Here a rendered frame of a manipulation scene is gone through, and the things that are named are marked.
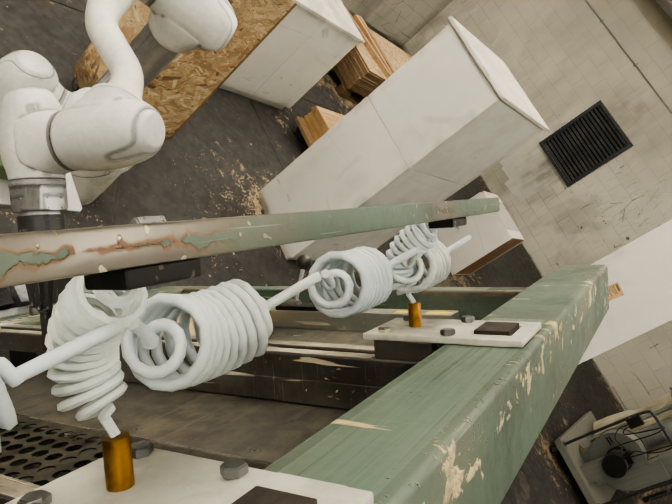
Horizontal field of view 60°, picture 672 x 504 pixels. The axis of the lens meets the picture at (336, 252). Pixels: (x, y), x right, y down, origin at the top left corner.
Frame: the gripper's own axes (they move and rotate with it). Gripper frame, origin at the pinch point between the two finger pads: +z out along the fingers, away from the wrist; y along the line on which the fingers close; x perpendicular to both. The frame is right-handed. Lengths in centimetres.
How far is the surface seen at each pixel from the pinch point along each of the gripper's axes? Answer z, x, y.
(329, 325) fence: 7, 45, 29
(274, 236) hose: -15, -33, 74
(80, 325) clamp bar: -12, -44, 69
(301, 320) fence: 6, 45, 22
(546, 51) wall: -243, 879, -69
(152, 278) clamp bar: -14, -43, 74
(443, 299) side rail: 5, 69, 47
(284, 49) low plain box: -147, 319, -162
